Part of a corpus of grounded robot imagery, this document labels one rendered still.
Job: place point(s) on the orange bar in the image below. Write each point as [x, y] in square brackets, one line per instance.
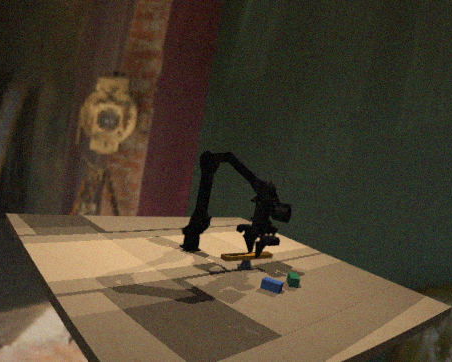
[245, 256]

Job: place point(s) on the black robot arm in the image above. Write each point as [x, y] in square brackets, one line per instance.
[200, 220]

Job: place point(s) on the green rectangular block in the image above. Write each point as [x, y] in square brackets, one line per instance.
[293, 279]

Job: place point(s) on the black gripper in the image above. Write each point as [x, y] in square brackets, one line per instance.
[258, 229]

